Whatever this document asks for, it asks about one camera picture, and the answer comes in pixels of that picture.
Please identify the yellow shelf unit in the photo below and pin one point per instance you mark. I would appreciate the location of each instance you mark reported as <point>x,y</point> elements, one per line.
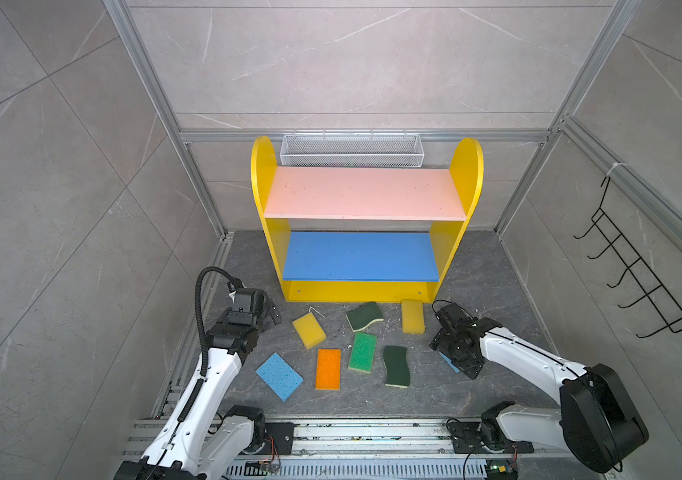
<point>467,172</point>

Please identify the bright green sponge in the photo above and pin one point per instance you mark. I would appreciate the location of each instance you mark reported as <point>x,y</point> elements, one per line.
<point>363,352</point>

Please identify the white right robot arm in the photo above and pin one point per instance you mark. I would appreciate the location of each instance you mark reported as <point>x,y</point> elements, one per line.
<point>594,418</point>

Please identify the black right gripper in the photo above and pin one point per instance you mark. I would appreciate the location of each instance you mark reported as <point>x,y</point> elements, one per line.
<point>440,341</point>

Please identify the orange sponge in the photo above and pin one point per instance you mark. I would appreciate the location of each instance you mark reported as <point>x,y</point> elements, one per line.
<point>328,371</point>

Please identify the dark green wavy sponge front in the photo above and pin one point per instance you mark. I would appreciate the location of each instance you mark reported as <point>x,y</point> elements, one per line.
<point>397,370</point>

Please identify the blue lower shelf board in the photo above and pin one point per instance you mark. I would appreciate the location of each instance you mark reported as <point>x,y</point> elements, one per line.
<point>360,256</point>

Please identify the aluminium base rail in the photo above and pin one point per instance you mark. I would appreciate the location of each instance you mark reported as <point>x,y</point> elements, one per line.
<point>399,448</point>

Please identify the yellow rectangular sponge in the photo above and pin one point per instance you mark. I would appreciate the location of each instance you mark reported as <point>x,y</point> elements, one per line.
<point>412,317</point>

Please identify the white wire mesh basket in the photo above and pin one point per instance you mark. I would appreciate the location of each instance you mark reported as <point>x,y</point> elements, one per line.
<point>352,150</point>

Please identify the light blue cellulose sponge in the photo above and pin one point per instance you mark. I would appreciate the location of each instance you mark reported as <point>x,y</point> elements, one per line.
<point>450,363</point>

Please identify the black wire hook rack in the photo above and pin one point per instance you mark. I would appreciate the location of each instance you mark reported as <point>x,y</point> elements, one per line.
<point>652,290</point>

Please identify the blue sponge on floor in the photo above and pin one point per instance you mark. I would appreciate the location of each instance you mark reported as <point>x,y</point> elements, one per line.
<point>279,376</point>

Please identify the dark green wavy sponge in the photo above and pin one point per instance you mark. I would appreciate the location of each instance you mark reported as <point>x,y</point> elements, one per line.
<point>364,316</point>
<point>397,370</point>

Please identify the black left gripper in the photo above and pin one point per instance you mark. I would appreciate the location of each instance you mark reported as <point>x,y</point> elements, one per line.
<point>269,314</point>

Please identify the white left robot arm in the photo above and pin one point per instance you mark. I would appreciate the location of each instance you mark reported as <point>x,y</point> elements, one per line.
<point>184,448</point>

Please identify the yellow sponge tilted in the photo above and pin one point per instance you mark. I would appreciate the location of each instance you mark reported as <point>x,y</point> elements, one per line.
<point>309,330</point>

